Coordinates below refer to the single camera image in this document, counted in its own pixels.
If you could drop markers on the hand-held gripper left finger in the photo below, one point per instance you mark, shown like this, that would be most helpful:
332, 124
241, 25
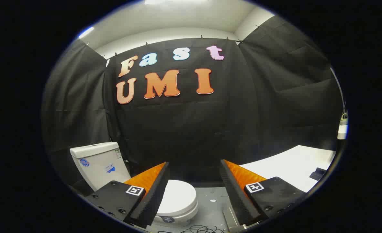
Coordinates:
155, 197

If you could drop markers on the metal floor strip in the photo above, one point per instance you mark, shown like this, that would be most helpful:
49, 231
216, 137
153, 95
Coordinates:
231, 220

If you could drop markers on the white plug adapter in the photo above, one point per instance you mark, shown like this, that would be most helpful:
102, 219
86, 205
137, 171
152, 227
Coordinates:
342, 131

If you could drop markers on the black backdrop cloth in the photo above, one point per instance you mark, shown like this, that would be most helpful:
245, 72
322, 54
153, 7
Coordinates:
184, 129

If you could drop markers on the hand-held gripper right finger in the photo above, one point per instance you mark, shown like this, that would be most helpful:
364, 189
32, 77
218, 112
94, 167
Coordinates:
234, 197

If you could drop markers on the small black object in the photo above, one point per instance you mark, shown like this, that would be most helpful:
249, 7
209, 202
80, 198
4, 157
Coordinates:
318, 174

